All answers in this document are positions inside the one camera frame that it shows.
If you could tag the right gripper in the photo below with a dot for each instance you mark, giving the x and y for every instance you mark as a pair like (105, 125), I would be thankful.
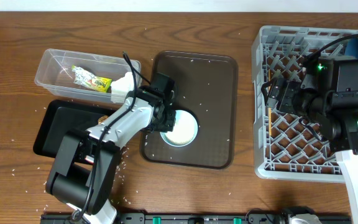
(291, 88)

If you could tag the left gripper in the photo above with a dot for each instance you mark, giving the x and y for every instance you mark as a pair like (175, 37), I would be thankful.
(170, 124)

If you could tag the light blue rice bowl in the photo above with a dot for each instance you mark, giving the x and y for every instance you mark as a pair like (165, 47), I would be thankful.
(185, 130)

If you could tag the wooden chopstick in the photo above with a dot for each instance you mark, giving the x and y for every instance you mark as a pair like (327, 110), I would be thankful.
(269, 111)

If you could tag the white napkin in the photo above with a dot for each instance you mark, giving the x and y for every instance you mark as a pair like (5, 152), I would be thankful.
(121, 87)

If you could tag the yellow silver snack wrapper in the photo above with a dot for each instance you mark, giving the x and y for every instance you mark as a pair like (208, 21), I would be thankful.
(89, 80)

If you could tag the brown food scrap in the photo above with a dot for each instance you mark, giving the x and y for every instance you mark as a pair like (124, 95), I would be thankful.
(102, 119)

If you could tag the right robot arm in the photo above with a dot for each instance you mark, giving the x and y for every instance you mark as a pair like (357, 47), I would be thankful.
(328, 96)

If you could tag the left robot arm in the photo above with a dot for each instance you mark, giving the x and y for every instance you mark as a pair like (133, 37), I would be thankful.
(82, 174)

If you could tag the grey dishwasher rack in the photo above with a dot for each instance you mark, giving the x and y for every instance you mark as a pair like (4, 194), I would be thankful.
(296, 149)

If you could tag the dark brown serving tray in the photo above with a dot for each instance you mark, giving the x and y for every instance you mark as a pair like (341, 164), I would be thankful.
(207, 88)

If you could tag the black rectangular tray bin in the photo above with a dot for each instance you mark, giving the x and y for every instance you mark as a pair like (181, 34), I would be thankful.
(61, 117)

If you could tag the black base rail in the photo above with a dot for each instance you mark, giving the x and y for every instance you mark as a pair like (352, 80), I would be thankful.
(254, 216)

